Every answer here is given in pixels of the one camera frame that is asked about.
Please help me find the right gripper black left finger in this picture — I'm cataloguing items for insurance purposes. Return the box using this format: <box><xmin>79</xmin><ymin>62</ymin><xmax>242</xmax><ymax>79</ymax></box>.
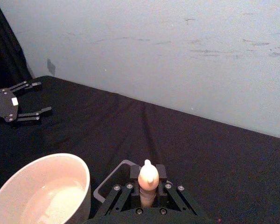
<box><xmin>104</xmin><ymin>164</ymin><xmax>142</xmax><ymax>216</ymax></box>

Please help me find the black table cloth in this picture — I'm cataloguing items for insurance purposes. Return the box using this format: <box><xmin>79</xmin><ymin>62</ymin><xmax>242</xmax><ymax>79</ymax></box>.
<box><xmin>0</xmin><ymin>75</ymin><xmax>280</xmax><ymax>224</ymax></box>

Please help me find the black curtain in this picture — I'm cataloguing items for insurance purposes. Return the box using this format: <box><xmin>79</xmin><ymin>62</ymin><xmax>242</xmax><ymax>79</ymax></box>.
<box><xmin>0</xmin><ymin>0</ymin><xmax>35</xmax><ymax>94</ymax></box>

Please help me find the black tray with grey rim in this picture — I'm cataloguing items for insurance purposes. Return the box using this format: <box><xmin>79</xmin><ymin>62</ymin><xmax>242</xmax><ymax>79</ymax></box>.
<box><xmin>92</xmin><ymin>159</ymin><xmax>141</xmax><ymax>203</ymax></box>

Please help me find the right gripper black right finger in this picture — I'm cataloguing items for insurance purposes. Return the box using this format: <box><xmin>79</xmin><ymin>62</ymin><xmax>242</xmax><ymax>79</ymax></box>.
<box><xmin>151</xmin><ymin>164</ymin><xmax>199</xmax><ymax>216</ymax></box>

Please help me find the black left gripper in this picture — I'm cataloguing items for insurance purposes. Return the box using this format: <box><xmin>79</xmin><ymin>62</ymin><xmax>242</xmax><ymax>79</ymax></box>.
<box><xmin>0</xmin><ymin>80</ymin><xmax>53</xmax><ymax>125</ymax></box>

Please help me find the white round bowl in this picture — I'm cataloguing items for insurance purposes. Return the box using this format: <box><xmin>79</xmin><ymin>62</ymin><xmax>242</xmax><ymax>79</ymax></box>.
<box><xmin>0</xmin><ymin>153</ymin><xmax>91</xmax><ymax>224</ymax></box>

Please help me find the pale pink sausage-shaped piece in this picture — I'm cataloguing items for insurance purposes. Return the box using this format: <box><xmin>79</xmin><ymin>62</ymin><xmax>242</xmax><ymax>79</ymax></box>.
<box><xmin>137</xmin><ymin>159</ymin><xmax>160</xmax><ymax>208</ymax></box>

